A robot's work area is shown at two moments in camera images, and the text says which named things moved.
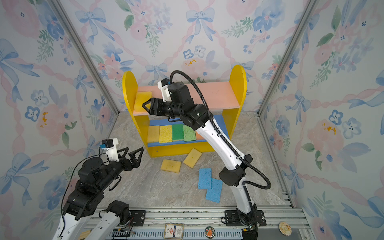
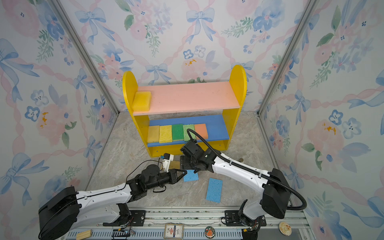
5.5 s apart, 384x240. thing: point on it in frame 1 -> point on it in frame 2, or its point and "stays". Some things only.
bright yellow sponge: x=165 y=134 stays
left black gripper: x=134 y=162 -> x=173 y=175
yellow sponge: x=141 y=97 stays
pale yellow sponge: x=153 y=134 stays
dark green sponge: x=177 y=132 stays
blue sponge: x=205 y=178 -> x=191 y=176
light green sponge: x=189 y=134 stays
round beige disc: x=285 y=228 stays
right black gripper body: x=168 y=110 -> x=187 y=165
